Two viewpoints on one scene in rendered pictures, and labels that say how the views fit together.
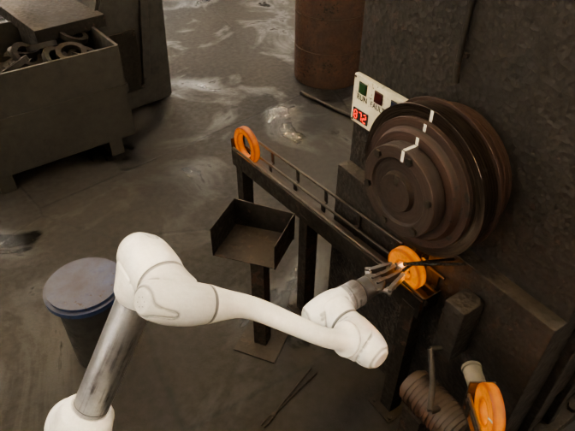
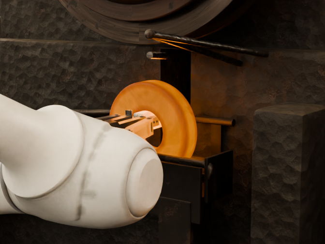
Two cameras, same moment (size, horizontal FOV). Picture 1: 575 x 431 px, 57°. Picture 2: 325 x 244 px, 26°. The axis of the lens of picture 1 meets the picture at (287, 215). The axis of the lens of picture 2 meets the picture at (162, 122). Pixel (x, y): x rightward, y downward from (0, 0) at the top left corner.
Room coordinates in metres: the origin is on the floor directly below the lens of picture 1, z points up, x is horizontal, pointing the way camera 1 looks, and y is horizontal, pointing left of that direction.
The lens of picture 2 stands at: (0.23, -0.04, 0.94)
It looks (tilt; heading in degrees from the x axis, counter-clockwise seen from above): 9 degrees down; 339
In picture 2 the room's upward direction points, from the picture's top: straight up
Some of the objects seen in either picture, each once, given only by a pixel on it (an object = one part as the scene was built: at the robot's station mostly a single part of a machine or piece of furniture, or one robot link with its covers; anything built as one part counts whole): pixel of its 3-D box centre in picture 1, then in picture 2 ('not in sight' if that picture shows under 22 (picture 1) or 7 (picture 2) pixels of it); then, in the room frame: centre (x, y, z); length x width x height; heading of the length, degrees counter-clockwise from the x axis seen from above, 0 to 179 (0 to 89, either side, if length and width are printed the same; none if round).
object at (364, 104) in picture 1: (378, 110); not in sight; (1.61, -0.31, 1.15); 0.26 x 0.02 x 0.18; 34
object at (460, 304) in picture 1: (458, 324); (291, 190); (1.08, -0.55, 0.68); 0.11 x 0.08 x 0.24; 124
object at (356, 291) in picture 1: (352, 295); not in sight; (1.14, -0.21, 0.75); 0.09 x 0.06 x 0.09; 34
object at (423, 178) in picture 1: (400, 190); not in sight; (1.21, -0.32, 1.11); 0.28 x 0.06 x 0.28; 34
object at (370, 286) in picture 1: (370, 285); not in sight; (1.18, -0.27, 0.75); 0.09 x 0.08 x 0.07; 124
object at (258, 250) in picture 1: (256, 286); not in sight; (1.53, 0.13, 0.36); 0.26 x 0.20 x 0.72; 69
